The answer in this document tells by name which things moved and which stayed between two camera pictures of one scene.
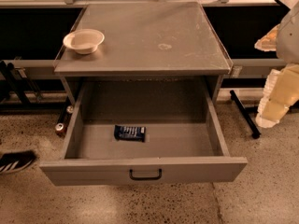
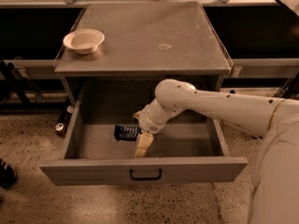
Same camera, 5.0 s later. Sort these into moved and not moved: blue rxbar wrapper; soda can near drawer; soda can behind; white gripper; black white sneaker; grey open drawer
Moved: white gripper; black white sneaker
Not moved: soda can behind; grey open drawer; blue rxbar wrapper; soda can near drawer
